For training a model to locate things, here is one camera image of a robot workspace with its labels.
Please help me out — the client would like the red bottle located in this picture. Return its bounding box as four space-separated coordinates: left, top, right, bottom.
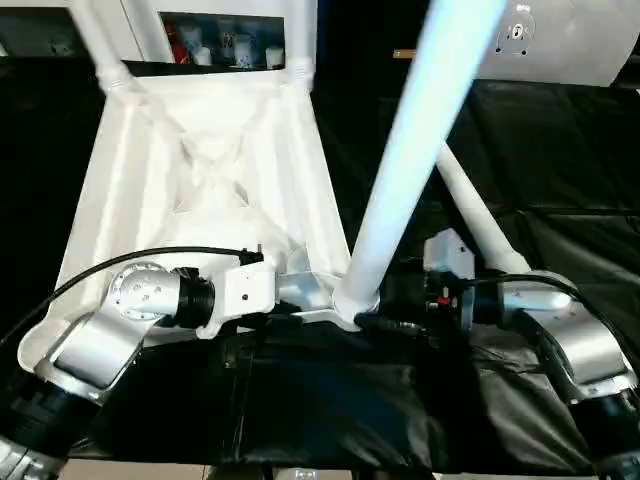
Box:
168 19 185 64

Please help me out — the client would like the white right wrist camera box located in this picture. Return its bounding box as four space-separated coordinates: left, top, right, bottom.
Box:
422 229 477 332

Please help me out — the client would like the white plastic table leg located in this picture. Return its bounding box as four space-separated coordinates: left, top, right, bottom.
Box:
332 0 512 331
434 143 534 276
283 0 317 91
73 0 135 95

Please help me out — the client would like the black cabinet with gold label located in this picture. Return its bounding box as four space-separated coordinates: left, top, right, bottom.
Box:
317 0 501 84

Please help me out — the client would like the patterned white jar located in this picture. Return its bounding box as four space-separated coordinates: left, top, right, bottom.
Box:
234 35 254 67

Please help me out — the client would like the white plastic table top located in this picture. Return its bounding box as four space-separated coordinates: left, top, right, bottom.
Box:
17 67 387 374

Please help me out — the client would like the grey printed cushion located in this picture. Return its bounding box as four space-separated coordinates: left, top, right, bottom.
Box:
479 0 640 90

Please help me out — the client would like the black padded work mat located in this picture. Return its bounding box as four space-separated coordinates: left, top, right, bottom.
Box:
0 52 640 475

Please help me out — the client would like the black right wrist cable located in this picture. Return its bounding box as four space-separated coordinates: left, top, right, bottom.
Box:
449 275 589 309

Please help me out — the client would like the white glass-door cabinet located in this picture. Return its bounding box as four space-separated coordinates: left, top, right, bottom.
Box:
0 0 321 67

